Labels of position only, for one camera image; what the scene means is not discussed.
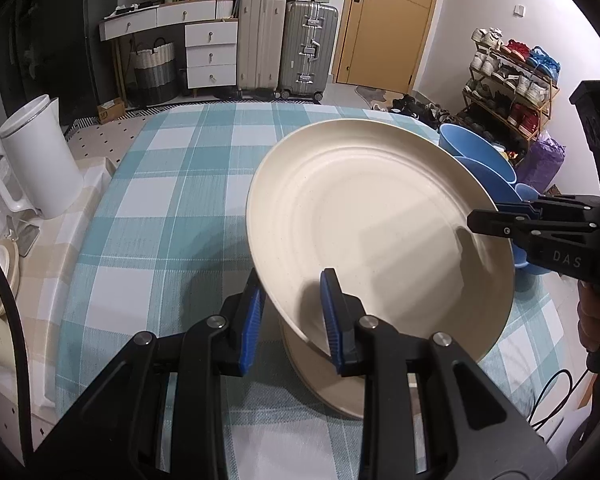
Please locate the white dressing table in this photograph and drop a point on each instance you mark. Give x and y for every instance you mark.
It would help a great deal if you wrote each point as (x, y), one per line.
(130, 22)

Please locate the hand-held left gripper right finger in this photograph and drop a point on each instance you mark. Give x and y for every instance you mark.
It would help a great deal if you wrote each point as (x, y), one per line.
(334, 330)

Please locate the open cardboard box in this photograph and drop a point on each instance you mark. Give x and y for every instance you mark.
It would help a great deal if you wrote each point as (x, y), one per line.
(111, 110)

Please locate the purple plastic bag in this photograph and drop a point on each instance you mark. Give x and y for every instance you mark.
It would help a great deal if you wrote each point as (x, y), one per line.
(545, 160)

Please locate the dark refrigerator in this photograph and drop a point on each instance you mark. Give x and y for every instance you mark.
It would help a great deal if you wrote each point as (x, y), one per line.
(45, 50)

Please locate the beige suitcase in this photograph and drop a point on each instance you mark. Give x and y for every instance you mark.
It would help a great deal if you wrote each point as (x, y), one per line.
(260, 45)

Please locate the beige checked cloth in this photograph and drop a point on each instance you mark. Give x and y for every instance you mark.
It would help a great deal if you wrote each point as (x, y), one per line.
(50, 270)

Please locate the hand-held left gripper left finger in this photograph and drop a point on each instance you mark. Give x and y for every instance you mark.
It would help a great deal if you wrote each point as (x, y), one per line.
(250, 330)

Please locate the wooden shoe rack with shoes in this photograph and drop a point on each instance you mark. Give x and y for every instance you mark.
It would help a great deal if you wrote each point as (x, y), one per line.
(527, 90)

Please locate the person's right hand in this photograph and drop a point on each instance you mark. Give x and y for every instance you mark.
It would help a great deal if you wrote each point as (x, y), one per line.
(595, 317)

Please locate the white electric kettle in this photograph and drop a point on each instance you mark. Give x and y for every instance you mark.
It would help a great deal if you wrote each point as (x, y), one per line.
(40, 170)

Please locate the small grey device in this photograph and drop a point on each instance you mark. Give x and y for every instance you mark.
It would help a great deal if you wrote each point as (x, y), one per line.
(27, 242)

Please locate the dotted floor mat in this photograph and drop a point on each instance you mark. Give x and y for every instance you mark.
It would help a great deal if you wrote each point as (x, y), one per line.
(105, 135)

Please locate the wooden door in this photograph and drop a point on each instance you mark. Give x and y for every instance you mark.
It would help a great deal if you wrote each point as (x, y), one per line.
(390, 35)

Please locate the beige fuzzy door mat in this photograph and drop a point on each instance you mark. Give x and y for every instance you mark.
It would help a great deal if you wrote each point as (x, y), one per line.
(375, 95)

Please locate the white lidded pot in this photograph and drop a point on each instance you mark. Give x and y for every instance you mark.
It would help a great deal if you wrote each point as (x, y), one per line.
(2, 280)

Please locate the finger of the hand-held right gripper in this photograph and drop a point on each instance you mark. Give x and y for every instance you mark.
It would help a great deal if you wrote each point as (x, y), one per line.
(565, 206)
(505, 230)

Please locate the group of loose shoes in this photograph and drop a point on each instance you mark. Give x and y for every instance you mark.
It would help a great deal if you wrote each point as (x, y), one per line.
(415, 107)

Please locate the beige plate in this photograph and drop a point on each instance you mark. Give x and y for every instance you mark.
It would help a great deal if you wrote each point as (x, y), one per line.
(325, 385)
(380, 220)

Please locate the silver suitcase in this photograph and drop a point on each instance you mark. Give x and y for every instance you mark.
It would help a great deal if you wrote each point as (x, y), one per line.
(305, 50)

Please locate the blue bowl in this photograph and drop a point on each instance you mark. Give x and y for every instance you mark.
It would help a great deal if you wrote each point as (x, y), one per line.
(527, 262)
(457, 142)
(490, 180)

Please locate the white drawer unit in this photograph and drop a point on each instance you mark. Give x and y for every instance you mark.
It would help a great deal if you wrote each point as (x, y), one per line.
(210, 55)

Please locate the woven laundry basket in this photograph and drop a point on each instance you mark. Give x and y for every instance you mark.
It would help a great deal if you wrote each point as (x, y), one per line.
(152, 70)

